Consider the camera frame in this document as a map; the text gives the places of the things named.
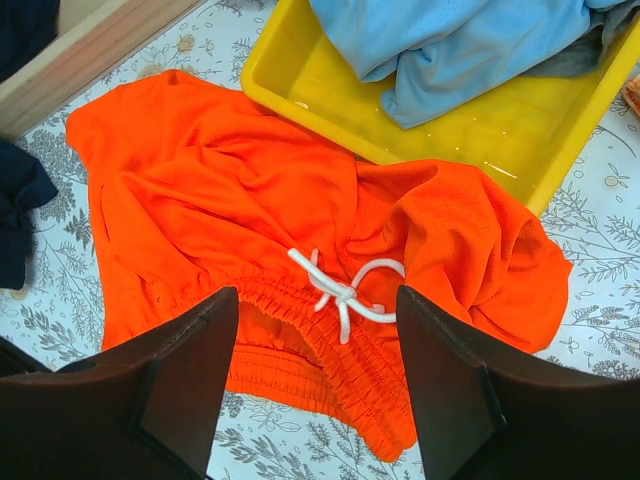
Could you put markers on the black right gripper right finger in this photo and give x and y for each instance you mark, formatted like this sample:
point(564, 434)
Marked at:
point(486, 410)

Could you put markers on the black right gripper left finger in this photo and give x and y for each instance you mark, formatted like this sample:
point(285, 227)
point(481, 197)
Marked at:
point(145, 409)

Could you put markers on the orange mesh shorts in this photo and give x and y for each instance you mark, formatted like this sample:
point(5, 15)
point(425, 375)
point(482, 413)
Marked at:
point(192, 188)

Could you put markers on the light blue shorts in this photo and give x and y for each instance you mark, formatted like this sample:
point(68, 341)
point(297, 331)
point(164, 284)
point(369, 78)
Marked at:
point(445, 53)

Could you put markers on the yellow plastic tray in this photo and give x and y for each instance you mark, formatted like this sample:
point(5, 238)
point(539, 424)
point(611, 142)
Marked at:
point(525, 134)

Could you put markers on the orange worn folded cloth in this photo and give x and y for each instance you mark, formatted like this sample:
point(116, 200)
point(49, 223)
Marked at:
point(631, 94)

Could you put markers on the wooden clothes rack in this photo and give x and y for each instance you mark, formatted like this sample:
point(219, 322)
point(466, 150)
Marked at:
point(92, 37)

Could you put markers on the grey garment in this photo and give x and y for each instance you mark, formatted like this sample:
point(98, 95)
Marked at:
point(587, 53)

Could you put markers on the navy blue garment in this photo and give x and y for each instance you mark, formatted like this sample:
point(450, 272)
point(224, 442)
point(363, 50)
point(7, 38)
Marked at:
point(27, 27)

